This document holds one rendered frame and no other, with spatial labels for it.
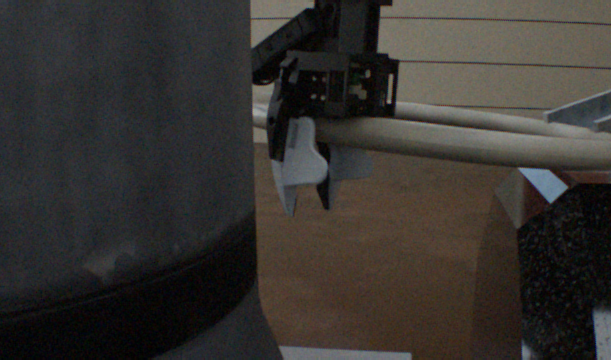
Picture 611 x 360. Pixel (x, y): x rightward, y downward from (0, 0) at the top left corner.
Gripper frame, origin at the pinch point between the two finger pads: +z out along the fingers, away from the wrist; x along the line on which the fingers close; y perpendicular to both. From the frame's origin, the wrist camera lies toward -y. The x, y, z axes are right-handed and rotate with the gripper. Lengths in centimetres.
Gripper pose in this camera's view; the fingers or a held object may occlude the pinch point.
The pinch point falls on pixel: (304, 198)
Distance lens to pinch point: 58.5
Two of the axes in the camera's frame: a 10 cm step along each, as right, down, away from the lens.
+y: 7.2, 1.8, -6.7
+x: 6.9, -0.9, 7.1
